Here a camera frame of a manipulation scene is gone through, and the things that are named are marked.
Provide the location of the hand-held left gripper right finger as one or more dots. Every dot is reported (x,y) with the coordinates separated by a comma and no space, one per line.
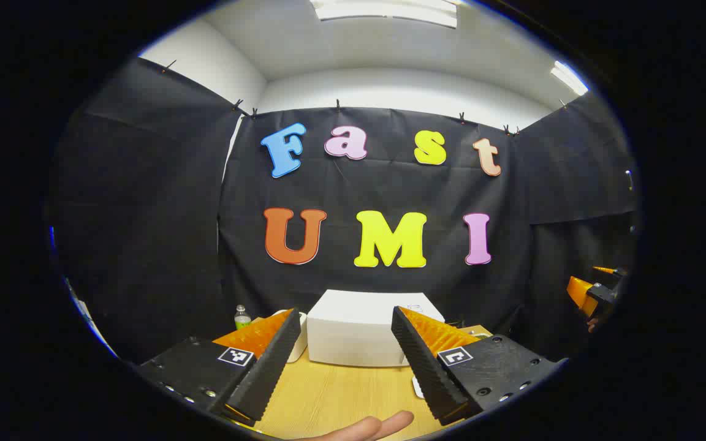
(426,367)

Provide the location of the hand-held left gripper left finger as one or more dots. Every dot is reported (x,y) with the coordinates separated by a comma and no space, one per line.
(267,367)

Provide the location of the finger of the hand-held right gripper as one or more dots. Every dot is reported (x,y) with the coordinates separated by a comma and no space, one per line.
(580,294)

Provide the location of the white square dish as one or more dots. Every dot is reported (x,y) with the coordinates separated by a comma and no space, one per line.
(417,387)

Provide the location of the white microwave oven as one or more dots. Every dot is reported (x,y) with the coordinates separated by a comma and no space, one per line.
(353,331)

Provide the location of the white toaster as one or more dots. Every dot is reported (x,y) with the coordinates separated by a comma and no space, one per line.
(301,343)

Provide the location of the green drink bottle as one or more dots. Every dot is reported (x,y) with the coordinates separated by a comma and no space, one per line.
(242,318)

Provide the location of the small ceiling light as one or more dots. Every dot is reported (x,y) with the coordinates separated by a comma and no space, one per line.
(569,77)

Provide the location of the long ceiling light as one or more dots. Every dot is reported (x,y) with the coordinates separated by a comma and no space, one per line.
(390,11)

